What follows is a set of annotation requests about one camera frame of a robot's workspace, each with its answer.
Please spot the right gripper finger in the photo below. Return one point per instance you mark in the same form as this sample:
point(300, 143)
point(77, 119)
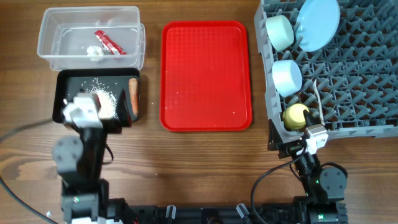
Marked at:
point(309, 119)
point(275, 141)

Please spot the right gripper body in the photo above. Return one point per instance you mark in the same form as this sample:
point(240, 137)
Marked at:
point(290, 149)

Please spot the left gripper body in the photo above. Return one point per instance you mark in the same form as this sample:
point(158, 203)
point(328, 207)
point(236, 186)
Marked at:
point(111, 126)

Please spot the yellow plastic cup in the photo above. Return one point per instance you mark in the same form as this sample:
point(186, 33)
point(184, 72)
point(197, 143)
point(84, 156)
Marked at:
point(293, 116)

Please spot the white rice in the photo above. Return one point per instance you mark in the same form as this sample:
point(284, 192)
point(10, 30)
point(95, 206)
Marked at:
point(106, 97)

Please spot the orange carrot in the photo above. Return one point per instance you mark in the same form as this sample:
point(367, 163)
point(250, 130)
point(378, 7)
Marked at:
point(134, 95)

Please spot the white plastic spoon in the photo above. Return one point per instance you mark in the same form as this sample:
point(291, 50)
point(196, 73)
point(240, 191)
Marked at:
point(320, 109)

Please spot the light blue bowl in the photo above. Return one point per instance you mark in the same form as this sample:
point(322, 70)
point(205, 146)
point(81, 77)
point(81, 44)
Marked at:
point(287, 77)

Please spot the white tissue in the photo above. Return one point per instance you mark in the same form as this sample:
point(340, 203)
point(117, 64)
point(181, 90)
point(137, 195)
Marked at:
point(96, 53)

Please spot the red snack wrapper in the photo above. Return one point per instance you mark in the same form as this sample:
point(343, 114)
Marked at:
point(108, 44)

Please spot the green bowl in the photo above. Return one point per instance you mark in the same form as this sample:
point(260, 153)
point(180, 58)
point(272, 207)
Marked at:
point(280, 32)

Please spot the light blue plate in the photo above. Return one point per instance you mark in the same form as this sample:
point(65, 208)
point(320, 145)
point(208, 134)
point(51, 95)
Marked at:
point(317, 21)

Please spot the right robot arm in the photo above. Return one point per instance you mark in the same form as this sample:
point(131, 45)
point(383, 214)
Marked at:
point(324, 184)

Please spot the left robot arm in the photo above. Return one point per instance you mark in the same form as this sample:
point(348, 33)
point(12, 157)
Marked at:
point(79, 160)

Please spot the grey dishwasher rack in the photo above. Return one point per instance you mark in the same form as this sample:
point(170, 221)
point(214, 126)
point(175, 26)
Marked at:
point(356, 72)

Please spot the black plastic bin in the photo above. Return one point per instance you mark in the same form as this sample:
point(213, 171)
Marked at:
point(69, 84)

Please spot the red serving tray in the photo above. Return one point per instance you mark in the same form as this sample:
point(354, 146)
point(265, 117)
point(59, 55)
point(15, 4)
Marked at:
point(205, 80)

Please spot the clear plastic bin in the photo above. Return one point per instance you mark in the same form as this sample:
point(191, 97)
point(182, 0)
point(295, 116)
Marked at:
point(67, 32)

